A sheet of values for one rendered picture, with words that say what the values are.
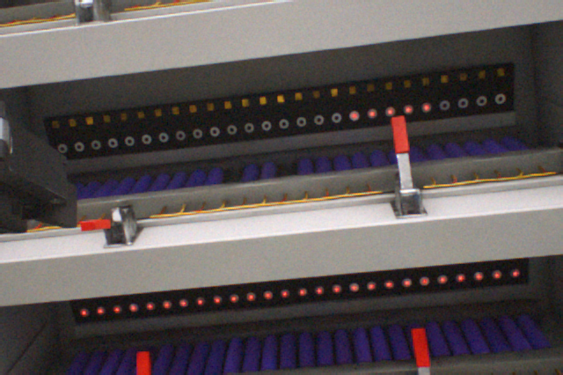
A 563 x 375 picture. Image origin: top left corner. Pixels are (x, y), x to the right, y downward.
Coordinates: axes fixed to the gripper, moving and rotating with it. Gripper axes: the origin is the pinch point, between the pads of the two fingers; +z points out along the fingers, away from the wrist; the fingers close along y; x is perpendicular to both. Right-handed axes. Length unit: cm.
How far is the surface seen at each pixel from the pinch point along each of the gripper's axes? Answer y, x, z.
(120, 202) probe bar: -1.3, 3.8, 21.5
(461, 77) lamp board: 35.5, 15.4, 28.9
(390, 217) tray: 24.6, -1.1, 17.6
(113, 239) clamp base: -0.9, -0.5, 17.9
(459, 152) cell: 33.4, 6.1, 26.0
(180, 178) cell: 3.3, 7.1, 27.8
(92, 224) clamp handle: 0.3, -0.2, 10.5
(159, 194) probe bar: 2.6, 4.1, 21.7
